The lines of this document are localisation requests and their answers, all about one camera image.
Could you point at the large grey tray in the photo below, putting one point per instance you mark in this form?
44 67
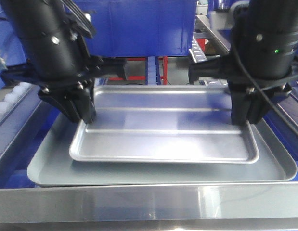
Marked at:
52 164

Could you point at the small silver ribbed tray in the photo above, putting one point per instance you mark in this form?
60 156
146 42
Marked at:
163 124

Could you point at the shelf steel guide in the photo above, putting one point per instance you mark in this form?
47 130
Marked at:
21 125
235 48

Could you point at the right blue crate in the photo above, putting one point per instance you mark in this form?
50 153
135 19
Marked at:
227 19

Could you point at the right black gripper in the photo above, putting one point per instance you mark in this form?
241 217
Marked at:
247 101

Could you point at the shelf right steel guide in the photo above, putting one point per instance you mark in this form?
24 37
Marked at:
235 48

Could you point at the shelf left steel guide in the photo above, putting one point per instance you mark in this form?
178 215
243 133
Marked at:
21 125

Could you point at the red steel floor frame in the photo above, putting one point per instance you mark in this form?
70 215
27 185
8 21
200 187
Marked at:
135 69

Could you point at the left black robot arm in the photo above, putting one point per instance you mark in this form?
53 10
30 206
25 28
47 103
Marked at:
52 34

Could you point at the blue crate on shelf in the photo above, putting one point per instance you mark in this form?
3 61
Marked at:
140 28

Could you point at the shelf roller rail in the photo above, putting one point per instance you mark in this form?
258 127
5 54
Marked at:
152 74
196 53
12 99

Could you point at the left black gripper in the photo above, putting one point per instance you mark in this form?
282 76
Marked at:
66 79

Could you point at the shelf centre roller rail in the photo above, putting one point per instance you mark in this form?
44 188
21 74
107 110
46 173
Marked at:
152 74

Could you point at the shelf left roller rail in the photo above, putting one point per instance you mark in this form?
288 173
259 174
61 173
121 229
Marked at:
12 99

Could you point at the steel rack front bar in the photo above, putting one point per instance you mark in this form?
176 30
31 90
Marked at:
182 207

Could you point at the left blue crate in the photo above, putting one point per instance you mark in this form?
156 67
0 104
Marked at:
11 50

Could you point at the shelf right roller rail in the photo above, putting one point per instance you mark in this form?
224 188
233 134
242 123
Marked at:
196 53

